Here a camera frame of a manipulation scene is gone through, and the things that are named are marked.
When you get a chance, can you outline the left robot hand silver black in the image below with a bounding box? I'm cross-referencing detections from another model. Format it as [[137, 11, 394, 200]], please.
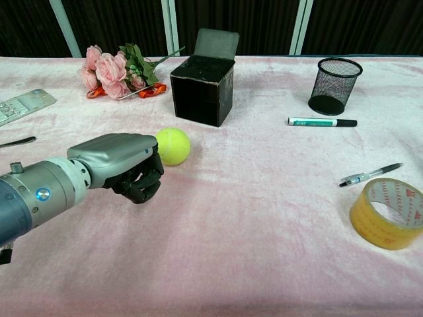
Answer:
[[67, 133, 165, 205]]

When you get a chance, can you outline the yellow tennis ball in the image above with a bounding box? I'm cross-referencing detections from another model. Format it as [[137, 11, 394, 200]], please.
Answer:
[[155, 127, 192, 166]]

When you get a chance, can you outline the black cardboard box open flap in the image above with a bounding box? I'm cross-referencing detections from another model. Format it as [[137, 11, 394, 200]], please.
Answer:
[[169, 28, 240, 128]]

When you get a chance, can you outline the pink artificial rose bouquet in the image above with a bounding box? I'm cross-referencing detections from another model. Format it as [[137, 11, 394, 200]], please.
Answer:
[[81, 42, 186, 100]]

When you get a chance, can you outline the metal fork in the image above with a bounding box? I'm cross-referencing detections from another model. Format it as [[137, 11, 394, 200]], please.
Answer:
[[0, 135, 36, 148]]

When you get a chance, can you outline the silver blister pack tray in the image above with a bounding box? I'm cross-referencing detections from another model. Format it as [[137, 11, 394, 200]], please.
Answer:
[[0, 88, 58, 128]]

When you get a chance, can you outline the pink plush table cloth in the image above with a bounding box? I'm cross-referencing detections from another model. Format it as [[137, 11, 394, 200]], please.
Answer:
[[0, 54, 423, 317]]

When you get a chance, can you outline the green and black marker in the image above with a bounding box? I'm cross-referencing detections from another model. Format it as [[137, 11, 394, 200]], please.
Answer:
[[287, 116, 358, 128]]

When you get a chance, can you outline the black mesh pen holder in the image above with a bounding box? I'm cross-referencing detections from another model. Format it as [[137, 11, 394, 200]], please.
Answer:
[[307, 57, 364, 116]]

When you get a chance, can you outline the clear black ballpoint pen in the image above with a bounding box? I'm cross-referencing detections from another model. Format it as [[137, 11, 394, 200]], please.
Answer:
[[339, 162, 404, 188]]

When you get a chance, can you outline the yellow packing tape roll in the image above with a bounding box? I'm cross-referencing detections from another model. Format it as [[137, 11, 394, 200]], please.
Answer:
[[349, 177, 423, 250]]

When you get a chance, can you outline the white divider frame post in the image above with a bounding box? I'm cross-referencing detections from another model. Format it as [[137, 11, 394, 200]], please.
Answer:
[[161, 0, 181, 57], [289, 0, 314, 55], [49, 0, 83, 59]]

